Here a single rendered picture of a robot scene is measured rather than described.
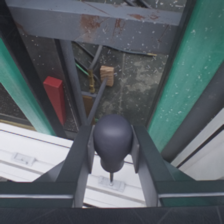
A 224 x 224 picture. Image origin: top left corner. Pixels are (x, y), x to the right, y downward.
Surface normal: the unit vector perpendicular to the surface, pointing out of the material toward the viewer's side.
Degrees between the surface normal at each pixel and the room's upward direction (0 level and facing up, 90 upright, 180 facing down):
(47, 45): 0
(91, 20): 0
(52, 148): 90
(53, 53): 0
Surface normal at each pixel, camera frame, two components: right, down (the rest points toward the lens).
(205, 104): -0.25, 0.78
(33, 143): 0.01, -0.59
